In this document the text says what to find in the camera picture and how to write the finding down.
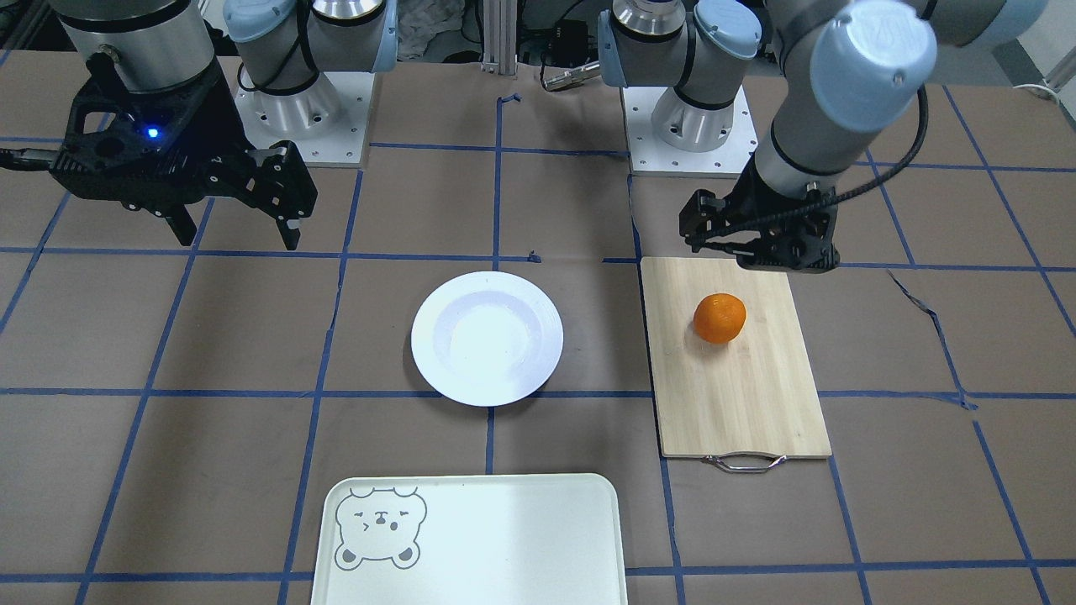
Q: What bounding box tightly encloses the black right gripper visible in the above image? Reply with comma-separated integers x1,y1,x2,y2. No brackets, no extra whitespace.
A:
49,60,318,251

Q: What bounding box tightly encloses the bamboo cutting board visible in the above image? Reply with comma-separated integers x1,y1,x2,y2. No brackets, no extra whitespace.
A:
641,257,831,459

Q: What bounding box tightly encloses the white ridged plate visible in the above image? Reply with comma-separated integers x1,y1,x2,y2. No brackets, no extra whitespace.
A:
410,271,565,408

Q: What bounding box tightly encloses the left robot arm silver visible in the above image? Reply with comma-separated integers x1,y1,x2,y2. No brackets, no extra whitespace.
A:
597,1,1046,273

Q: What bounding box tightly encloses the aluminium frame post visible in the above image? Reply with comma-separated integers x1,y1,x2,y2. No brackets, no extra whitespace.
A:
481,0,519,79

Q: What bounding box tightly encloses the metal cutting board handle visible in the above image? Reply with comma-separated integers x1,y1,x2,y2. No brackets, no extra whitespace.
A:
702,455,788,475

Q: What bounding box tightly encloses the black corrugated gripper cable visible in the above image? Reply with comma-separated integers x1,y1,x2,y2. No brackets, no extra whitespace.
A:
689,80,931,247

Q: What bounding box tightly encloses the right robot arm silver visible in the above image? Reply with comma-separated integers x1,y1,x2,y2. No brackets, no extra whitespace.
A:
5,1,398,251

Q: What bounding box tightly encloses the cream bear tray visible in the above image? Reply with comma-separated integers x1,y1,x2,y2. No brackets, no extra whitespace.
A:
311,472,629,604

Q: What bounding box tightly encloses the orange fruit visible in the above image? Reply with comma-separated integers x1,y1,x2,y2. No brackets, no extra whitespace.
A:
693,292,748,344

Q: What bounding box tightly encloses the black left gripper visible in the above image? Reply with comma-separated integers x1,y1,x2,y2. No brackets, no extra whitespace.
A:
679,160,841,273

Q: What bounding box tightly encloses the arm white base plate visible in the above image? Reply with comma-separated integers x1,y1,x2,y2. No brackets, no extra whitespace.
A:
233,71,377,167
621,86,758,179

